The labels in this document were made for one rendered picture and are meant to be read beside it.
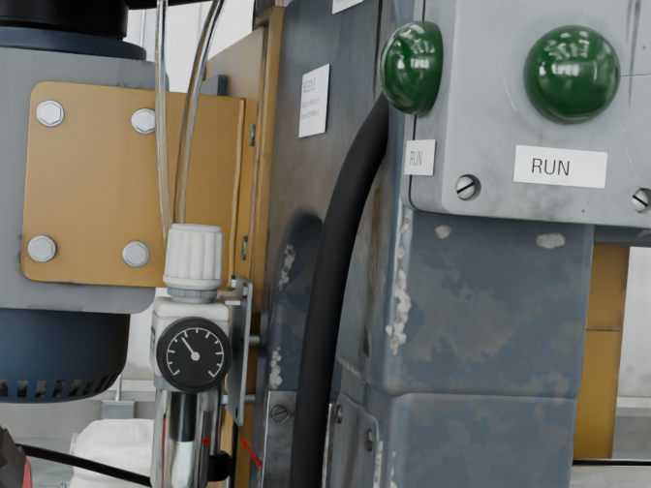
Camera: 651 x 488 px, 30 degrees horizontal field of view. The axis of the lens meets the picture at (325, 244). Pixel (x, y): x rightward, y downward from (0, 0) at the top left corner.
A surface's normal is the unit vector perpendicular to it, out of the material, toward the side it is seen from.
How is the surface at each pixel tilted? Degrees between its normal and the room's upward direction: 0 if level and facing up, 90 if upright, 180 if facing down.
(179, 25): 90
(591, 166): 90
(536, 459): 90
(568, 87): 110
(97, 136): 90
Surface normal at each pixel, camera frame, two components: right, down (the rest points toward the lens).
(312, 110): -0.97, -0.06
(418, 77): -0.19, 0.34
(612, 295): 0.22, 0.07
